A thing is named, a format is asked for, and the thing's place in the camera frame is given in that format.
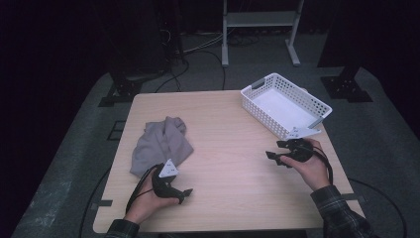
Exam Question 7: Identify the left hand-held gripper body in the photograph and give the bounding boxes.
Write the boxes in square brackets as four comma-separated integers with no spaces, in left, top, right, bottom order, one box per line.
[151,158,182,199]

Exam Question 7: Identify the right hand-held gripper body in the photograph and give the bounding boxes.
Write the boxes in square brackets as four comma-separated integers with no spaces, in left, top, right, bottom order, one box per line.
[285,127,322,163]

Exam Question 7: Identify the white plastic basket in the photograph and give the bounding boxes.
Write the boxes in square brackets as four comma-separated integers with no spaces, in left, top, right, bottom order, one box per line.
[240,72,333,141]

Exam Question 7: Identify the grey pants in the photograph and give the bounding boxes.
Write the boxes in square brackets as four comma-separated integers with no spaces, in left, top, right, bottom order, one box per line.
[129,115,195,178]

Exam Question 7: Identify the person's right hand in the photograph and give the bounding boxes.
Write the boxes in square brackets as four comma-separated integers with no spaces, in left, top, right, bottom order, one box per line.
[279,138,332,192]

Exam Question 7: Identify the person's left hand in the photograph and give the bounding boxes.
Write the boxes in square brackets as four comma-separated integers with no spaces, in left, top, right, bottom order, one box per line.
[123,175,181,225]

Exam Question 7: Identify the black tape strip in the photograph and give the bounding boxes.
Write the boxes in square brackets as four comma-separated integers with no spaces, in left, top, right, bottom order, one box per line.
[341,192,367,203]
[90,199,114,211]

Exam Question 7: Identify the black stand base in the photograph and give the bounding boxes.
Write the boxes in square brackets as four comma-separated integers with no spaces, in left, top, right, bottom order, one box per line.
[320,65,374,103]
[97,73,144,108]

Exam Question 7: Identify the white metal stand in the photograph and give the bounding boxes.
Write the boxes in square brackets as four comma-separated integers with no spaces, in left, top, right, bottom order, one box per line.
[221,0,305,68]

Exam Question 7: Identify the dark equipment cabinet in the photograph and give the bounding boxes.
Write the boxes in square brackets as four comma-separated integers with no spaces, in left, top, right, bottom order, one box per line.
[108,0,184,75]

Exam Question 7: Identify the left hand-held gripper cable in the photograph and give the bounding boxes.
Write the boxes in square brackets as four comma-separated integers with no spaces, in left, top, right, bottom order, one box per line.
[125,164,165,214]

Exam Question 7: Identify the hand-held gripper cable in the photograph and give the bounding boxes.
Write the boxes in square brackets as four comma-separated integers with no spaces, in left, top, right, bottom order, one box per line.
[125,164,165,214]
[308,145,335,186]

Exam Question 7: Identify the right hand-held gripper cable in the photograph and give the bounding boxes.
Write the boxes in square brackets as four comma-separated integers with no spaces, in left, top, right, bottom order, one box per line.
[308,145,335,186]

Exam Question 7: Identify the long black cable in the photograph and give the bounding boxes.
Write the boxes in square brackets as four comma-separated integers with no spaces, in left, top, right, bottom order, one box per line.
[348,178,408,238]
[78,167,112,238]

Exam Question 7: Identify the black curved cable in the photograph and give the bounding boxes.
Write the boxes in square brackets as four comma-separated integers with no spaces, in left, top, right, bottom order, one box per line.
[182,49,227,91]
[155,59,190,93]

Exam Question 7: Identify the dark cable tangle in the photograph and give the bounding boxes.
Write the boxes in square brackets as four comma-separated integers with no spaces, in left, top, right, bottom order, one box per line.
[227,33,261,48]

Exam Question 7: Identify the white cables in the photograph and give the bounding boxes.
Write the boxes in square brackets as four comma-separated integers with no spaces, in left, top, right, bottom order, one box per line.
[182,33,226,54]

